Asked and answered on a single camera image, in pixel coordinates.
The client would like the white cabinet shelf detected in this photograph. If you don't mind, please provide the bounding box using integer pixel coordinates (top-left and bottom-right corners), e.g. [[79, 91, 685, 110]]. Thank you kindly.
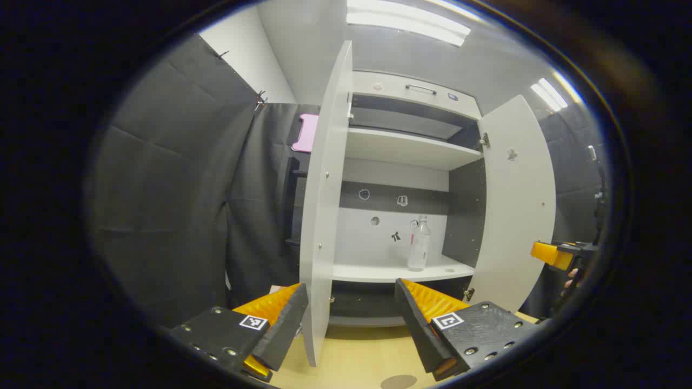
[[331, 254, 476, 283], [345, 127, 483, 171]]

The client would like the long ceiling light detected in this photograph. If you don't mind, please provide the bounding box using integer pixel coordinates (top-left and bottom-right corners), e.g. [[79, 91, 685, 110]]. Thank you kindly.
[[346, 0, 472, 46]]

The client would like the white cabinet door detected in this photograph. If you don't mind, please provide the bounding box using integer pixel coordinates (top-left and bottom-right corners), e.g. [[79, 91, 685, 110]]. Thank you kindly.
[[468, 95, 557, 314], [298, 41, 354, 368]]

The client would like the white cabinet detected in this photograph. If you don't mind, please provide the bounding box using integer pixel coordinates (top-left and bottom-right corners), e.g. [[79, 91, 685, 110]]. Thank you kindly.
[[327, 69, 487, 327]]

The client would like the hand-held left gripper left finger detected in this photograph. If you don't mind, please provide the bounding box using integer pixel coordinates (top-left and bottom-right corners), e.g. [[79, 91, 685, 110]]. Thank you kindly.
[[168, 283, 309, 383]]

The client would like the clear plastic bottle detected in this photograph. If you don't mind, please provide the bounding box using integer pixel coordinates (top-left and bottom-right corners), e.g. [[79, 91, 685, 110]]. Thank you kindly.
[[407, 215, 432, 272]]

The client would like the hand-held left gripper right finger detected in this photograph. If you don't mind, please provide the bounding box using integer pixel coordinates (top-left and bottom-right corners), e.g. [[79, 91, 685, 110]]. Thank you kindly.
[[394, 278, 541, 382]]

